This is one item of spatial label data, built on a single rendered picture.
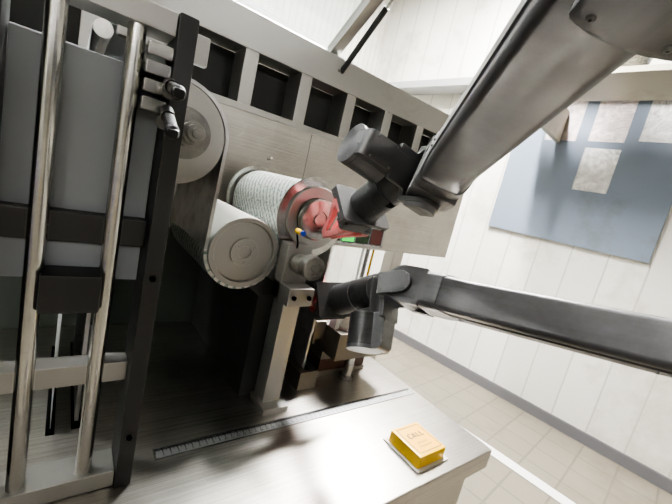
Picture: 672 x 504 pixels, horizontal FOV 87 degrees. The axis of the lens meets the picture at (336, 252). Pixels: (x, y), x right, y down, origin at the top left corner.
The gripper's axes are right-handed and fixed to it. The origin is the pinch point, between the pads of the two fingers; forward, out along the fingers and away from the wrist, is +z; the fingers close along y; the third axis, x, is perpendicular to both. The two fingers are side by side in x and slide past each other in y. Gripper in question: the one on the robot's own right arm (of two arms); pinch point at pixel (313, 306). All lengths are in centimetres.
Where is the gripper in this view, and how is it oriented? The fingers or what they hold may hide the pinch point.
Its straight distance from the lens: 74.7
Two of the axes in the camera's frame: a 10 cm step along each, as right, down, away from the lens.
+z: -6.1, 2.5, 7.5
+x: -1.0, -9.7, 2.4
